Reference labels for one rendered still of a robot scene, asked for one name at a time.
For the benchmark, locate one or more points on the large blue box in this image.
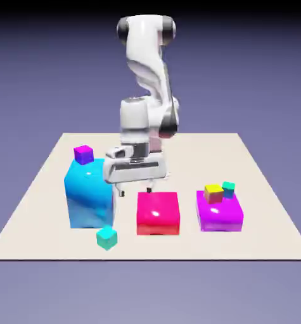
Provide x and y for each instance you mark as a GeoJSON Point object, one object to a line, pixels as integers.
{"type": "Point", "coordinates": [88, 192]}

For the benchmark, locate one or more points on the small teal cube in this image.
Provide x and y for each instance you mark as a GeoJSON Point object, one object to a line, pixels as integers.
{"type": "Point", "coordinates": [106, 238]}
{"type": "Point", "coordinates": [228, 191]}

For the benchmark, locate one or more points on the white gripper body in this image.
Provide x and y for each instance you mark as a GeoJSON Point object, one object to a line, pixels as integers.
{"type": "Point", "coordinates": [137, 173]}

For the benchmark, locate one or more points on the large magenta box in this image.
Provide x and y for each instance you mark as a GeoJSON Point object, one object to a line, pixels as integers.
{"type": "Point", "coordinates": [220, 215]}

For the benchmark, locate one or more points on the small purple cube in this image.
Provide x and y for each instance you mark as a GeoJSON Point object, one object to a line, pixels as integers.
{"type": "Point", "coordinates": [83, 154]}

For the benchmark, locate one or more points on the small yellow cube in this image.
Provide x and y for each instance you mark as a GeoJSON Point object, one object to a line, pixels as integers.
{"type": "Point", "coordinates": [213, 193]}

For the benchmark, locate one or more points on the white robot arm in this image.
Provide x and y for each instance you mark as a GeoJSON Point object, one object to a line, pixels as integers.
{"type": "Point", "coordinates": [145, 45]}

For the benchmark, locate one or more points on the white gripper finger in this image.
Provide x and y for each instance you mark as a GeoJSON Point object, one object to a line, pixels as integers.
{"type": "Point", "coordinates": [149, 187]}
{"type": "Point", "coordinates": [120, 190]}

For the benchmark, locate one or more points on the large red box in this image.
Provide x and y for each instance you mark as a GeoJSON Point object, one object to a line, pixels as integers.
{"type": "Point", "coordinates": [157, 212]}

